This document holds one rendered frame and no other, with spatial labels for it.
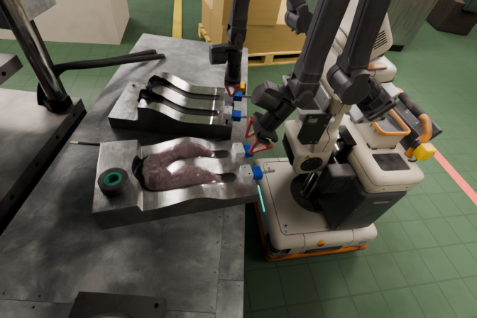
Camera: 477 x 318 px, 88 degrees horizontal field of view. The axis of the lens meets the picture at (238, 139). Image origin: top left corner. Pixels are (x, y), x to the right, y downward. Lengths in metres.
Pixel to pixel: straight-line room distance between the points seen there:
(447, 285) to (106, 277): 1.97
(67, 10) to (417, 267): 3.90
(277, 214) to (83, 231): 0.99
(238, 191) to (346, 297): 1.14
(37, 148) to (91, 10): 2.46
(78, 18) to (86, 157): 2.62
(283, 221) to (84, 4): 2.99
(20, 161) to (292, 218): 1.28
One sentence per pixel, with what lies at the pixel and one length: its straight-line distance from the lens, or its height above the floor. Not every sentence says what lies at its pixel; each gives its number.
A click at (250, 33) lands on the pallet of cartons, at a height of 0.42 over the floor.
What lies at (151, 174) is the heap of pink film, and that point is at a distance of 0.85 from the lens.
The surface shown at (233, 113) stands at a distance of 1.05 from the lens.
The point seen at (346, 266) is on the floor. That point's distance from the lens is 1.88.
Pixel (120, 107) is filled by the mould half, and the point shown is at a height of 0.86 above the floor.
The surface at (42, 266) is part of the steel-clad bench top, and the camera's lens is 0.92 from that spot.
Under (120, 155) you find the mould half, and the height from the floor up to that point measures 0.91.
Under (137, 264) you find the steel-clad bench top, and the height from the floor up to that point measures 0.80.
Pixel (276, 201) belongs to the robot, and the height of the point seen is 0.28.
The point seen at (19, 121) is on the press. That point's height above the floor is 0.78.
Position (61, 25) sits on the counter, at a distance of 3.66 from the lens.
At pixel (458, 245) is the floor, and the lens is 2.47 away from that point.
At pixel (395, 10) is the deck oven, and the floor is 0.61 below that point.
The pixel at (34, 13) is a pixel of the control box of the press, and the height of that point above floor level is 1.09.
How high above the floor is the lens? 1.58
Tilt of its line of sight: 46 degrees down
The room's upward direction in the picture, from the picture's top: 11 degrees clockwise
